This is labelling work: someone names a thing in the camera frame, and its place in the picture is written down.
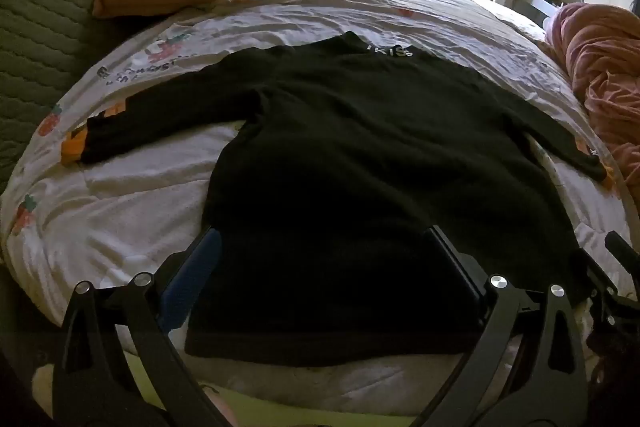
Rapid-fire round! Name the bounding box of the grey quilted headboard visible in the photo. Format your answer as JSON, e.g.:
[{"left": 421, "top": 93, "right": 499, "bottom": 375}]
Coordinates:
[{"left": 0, "top": 0, "right": 186, "bottom": 198}]

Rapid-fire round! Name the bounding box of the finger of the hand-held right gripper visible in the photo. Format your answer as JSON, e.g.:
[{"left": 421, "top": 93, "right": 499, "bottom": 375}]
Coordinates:
[
  {"left": 580, "top": 248, "right": 632, "bottom": 333},
  {"left": 604, "top": 231, "right": 640, "bottom": 268}
]

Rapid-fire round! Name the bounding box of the black sweater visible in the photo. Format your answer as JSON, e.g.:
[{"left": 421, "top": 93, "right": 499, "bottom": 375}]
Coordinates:
[{"left": 80, "top": 31, "right": 608, "bottom": 368}]

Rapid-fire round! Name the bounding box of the white desk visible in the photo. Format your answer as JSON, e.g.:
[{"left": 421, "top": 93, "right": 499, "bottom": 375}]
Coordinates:
[{"left": 514, "top": 0, "right": 568, "bottom": 28}]

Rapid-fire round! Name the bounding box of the pink blanket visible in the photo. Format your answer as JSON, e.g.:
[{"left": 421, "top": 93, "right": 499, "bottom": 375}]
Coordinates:
[{"left": 544, "top": 2, "right": 640, "bottom": 204}]

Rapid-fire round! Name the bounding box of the white printed quilt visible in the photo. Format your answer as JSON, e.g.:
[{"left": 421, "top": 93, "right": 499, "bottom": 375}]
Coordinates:
[{"left": 0, "top": 0, "right": 636, "bottom": 408}]

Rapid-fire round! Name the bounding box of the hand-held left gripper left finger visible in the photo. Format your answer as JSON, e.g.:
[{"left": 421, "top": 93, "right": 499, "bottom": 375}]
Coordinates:
[{"left": 52, "top": 227, "right": 236, "bottom": 427}]

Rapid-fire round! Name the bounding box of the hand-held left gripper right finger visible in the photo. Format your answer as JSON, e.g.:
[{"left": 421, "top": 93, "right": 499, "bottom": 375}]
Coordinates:
[{"left": 415, "top": 224, "right": 587, "bottom": 427}]

